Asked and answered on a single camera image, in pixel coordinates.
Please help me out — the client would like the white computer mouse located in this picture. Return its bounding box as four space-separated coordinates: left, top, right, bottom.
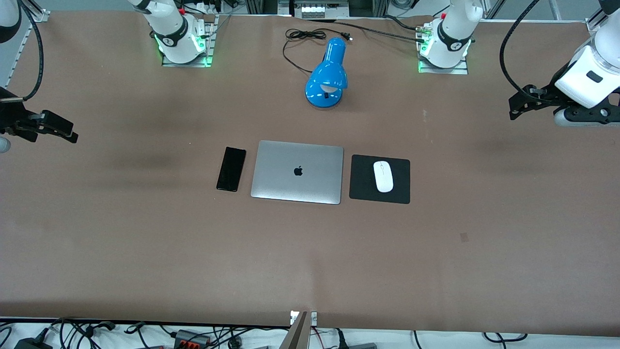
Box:
372 160 394 193

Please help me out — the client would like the black smartphone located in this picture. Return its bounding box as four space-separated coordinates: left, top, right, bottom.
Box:
216 147 247 192

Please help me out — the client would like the black square mouse pad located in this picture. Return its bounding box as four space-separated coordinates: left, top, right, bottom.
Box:
349 154 411 205

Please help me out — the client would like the blue desk lamp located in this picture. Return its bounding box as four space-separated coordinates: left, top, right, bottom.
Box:
305 37 349 109

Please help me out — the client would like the black power adapter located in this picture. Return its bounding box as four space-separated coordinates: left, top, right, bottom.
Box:
14 336 54 349

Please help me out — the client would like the white power strip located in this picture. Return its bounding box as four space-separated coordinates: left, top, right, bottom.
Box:
300 0 350 19

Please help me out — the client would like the silver closed laptop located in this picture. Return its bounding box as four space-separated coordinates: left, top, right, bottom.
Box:
250 140 345 205

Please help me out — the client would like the grey box with orange connectors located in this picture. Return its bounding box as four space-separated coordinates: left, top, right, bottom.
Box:
173 329 212 349

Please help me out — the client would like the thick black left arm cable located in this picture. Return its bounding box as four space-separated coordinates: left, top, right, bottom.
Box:
499 0 541 105

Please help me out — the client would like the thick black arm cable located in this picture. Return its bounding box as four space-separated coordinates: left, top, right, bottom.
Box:
0 0 46 103
499 0 541 105

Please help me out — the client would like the aluminium frame rail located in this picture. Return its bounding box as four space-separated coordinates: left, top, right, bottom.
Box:
14 9 50 66
585 0 620 35

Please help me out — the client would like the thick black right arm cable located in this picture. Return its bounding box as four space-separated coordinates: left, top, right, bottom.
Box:
0 0 46 103

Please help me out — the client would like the black base power cable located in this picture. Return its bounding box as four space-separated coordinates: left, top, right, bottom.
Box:
310 18 427 44
384 15 423 31

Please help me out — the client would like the thin black cable loop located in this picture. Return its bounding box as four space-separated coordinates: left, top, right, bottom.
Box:
481 332 529 343

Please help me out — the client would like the black lamp cord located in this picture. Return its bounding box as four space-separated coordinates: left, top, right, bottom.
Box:
282 28 353 75

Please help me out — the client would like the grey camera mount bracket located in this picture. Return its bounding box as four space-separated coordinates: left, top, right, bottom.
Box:
289 310 318 349

